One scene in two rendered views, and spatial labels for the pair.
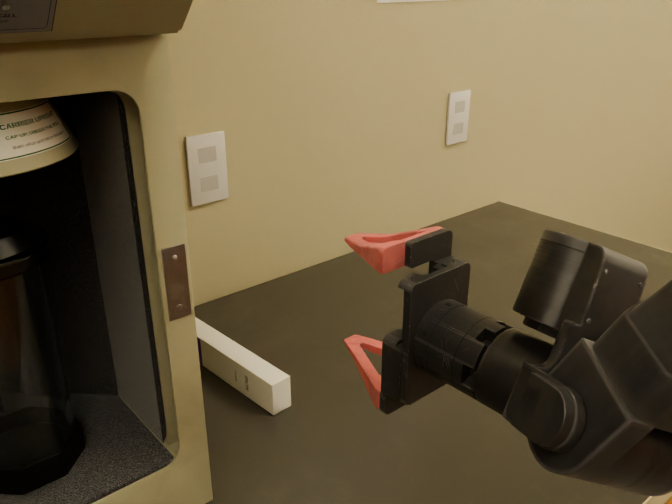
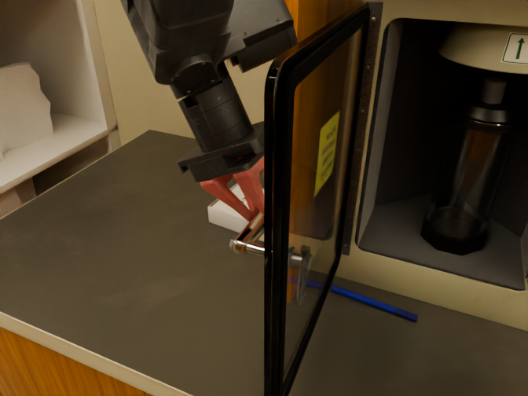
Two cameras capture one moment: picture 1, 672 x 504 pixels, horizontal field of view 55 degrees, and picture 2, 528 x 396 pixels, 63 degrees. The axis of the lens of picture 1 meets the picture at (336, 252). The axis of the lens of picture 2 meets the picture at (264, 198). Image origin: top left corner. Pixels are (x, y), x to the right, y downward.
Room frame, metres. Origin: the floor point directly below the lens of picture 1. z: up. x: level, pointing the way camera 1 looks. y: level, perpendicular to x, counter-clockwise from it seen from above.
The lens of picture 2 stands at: (-0.04, -0.09, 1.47)
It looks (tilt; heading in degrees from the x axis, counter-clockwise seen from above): 32 degrees down; 64
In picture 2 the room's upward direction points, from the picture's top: straight up
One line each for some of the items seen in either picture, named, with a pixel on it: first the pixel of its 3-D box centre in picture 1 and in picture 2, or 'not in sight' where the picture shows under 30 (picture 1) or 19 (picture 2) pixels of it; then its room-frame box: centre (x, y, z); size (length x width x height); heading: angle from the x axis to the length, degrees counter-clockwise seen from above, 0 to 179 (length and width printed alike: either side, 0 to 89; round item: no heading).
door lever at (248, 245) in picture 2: not in sight; (270, 232); (0.12, 0.23, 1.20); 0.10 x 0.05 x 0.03; 42
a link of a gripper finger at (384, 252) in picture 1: (389, 269); not in sight; (0.46, -0.04, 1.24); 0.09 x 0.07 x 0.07; 41
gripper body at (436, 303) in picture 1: (457, 344); not in sight; (0.40, -0.09, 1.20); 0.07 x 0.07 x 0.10; 41
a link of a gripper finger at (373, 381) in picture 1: (387, 346); not in sight; (0.46, -0.04, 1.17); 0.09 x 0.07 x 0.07; 41
